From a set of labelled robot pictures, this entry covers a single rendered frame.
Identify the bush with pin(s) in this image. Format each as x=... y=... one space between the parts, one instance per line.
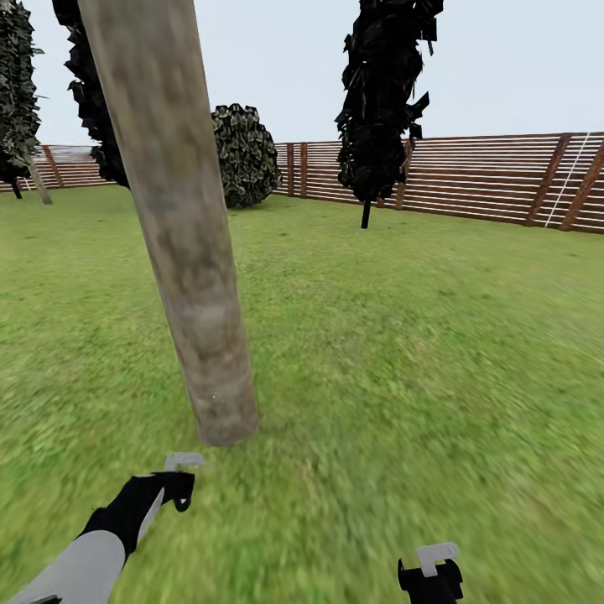
x=248 y=156

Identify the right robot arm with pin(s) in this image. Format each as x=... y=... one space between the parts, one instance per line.
x=433 y=583

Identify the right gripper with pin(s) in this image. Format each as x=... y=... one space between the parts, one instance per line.
x=420 y=587

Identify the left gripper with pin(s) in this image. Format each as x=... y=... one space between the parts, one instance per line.
x=182 y=485

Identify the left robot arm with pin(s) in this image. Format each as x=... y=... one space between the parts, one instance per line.
x=86 y=572

